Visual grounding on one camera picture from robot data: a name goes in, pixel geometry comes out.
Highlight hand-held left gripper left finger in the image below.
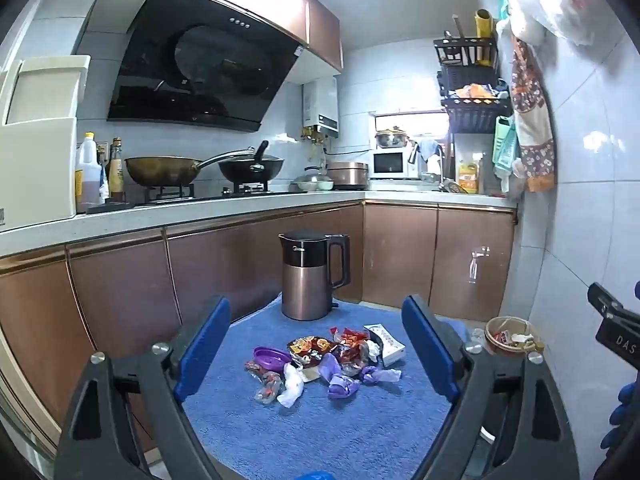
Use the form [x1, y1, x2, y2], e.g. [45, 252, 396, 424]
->
[54, 295, 232, 480]

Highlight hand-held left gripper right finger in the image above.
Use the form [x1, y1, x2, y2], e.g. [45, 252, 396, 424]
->
[401, 294, 581, 480]

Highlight small white carton box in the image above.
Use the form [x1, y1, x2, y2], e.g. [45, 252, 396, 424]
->
[363, 323, 407, 367]

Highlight purple wrapper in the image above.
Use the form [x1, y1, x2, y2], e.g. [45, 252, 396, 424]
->
[320, 355, 361, 401]
[361, 366, 402, 385]

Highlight beige waste basket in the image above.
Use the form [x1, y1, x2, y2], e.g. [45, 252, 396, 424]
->
[484, 316, 543, 358]

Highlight purple plastic lid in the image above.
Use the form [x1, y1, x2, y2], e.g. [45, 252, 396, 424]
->
[252, 346, 292, 373]

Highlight clear red candy wrapper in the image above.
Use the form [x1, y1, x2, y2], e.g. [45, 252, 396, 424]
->
[245, 360, 283, 405]

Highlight red snack wrapper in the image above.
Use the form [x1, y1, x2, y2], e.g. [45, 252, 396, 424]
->
[327, 327, 371, 361]

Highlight dark orange snack packet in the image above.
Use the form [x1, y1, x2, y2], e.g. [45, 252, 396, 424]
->
[286, 336, 341, 368]

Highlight person's right hand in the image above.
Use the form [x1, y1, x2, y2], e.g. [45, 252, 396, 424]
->
[601, 367, 640, 453]

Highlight copper lower cabinets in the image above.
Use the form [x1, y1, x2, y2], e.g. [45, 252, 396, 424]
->
[0, 200, 516, 461]

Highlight copper black electric kettle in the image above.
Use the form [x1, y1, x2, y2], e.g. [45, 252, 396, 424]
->
[278, 230, 351, 322]

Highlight gas stove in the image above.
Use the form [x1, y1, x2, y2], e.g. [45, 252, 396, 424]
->
[87, 180, 301, 213]

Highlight yellow oil bottle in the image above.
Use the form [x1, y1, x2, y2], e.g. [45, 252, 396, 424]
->
[457, 155, 482, 195]

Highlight bronze wok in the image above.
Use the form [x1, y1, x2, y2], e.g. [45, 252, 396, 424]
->
[124, 146, 256, 187]

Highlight black frying pan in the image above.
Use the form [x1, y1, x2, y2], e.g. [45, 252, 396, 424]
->
[218, 140, 286, 183]

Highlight white microwave oven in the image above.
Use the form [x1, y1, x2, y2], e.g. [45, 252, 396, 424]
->
[370, 148, 422, 181]

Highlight dark sauce bottle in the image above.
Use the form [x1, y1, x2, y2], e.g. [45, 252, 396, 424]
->
[108, 137, 126, 202]

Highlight copper rice cooker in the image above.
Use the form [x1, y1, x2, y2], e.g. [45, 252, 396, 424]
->
[326, 161, 370, 191]

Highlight white pot with glass lid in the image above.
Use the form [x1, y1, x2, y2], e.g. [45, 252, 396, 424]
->
[291, 166, 335, 193]

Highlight white cooking oil bottle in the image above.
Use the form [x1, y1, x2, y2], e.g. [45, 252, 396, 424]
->
[75, 132, 107, 208]

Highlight steel pot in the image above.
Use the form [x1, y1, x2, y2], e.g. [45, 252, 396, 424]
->
[375, 127, 411, 150]

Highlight green plastic bag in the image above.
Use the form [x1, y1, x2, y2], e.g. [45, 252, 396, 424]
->
[492, 115, 518, 178]

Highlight floral apron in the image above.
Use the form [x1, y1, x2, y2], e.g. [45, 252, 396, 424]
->
[510, 35, 557, 193]

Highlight white countertop appliance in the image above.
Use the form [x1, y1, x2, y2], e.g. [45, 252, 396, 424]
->
[0, 55, 92, 233]

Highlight white water heater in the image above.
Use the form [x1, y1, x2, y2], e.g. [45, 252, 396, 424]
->
[301, 77, 341, 138]

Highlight black range hood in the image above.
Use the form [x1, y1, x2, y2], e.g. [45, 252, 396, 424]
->
[106, 0, 307, 134]

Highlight yellow roll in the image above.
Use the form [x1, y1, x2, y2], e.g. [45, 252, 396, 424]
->
[475, 8, 496, 66]

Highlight black wall rack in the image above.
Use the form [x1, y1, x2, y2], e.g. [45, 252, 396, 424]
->
[433, 35, 513, 133]

